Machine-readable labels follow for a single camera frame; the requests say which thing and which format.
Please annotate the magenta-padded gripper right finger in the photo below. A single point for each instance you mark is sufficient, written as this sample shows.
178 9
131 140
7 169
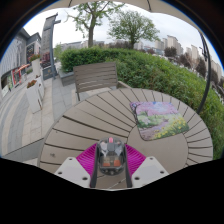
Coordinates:
136 160

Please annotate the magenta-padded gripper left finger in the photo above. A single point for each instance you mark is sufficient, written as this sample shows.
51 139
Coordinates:
85 160

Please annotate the transparent grey computer mouse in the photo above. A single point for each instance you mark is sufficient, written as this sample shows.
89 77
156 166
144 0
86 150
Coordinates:
111 156

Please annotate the flower landscape print mouse pad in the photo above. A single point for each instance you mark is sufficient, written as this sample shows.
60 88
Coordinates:
158 120

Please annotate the low white flower planter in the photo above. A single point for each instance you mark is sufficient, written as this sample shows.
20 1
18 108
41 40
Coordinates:
33 98

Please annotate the grey stone planter box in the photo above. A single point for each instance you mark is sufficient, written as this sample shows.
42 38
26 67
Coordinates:
66 78

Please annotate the grey slatted outdoor chair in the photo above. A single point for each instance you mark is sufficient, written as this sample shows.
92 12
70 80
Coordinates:
95 76

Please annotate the green trimmed hedge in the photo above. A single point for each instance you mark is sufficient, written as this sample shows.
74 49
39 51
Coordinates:
153 71

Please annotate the tall white flower planter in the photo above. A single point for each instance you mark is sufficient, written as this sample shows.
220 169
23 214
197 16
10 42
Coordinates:
36 67

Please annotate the curved dark parasol pole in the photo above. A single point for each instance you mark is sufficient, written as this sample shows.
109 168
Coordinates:
207 73

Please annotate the distant apartment buildings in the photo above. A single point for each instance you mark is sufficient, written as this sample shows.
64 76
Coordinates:
171 41

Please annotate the thin-crowned tree with bare trunk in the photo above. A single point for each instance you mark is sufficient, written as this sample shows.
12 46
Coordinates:
90 33

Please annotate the tall dark sign pillar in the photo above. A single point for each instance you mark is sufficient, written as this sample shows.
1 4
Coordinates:
47 36

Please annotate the grey storefront building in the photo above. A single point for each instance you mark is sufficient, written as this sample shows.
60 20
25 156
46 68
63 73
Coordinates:
15 50

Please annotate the dense round-crowned green tree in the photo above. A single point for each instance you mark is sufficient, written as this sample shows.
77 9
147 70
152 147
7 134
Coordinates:
133 26

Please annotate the beige parasol canopy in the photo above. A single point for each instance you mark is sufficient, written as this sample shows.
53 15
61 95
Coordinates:
170 10

